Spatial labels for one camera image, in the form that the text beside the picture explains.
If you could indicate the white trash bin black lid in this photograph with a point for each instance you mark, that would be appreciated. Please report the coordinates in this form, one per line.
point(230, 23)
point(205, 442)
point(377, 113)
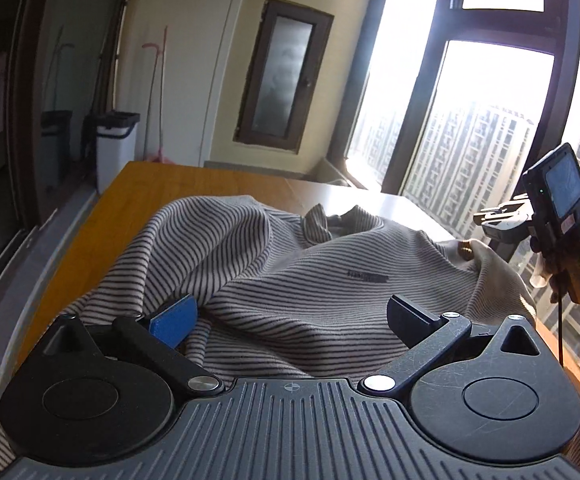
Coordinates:
point(114, 135)

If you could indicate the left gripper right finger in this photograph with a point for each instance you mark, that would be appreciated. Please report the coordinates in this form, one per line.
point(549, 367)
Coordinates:
point(430, 341)

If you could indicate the grey striped sweater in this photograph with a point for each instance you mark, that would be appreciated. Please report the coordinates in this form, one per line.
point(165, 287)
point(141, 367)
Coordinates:
point(291, 316)

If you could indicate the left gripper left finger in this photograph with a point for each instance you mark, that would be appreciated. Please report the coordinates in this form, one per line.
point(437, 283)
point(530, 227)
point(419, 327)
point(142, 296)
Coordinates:
point(152, 341)

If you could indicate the right gloved hand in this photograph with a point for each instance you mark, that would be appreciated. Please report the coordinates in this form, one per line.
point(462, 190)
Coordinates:
point(577, 269)

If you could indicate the dark framed frosted window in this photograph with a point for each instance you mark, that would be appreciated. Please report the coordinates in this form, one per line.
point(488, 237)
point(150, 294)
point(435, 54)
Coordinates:
point(289, 48)

